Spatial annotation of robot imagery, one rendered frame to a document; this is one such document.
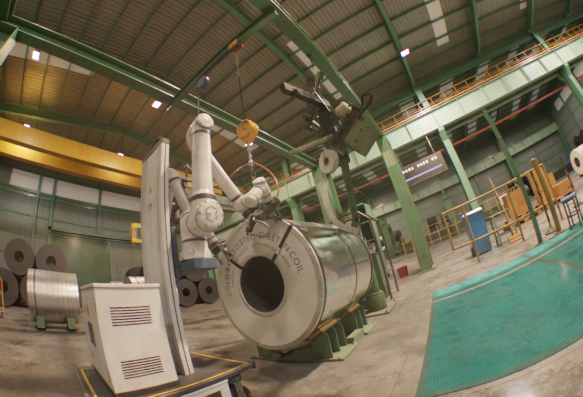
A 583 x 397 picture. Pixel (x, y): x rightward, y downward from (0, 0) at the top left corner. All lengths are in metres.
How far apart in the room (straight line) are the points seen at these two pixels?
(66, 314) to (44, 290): 0.69
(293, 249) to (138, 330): 1.24
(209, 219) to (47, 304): 5.34
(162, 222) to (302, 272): 1.05
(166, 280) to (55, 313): 5.06
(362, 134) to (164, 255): 1.39
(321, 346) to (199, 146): 1.77
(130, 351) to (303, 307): 1.25
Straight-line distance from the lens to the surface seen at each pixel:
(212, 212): 1.25
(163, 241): 1.43
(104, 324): 1.17
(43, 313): 6.29
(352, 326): 2.68
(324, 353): 2.18
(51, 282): 6.23
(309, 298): 1.85
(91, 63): 3.98
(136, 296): 1.21
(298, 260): 1.85
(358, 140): 1.58
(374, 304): 3.44
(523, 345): 1.56
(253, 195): 1.50
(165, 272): 1.40
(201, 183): 1.33
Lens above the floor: 0.78
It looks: 23 degrees up
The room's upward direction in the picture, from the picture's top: 14 degrees counter-clockwise
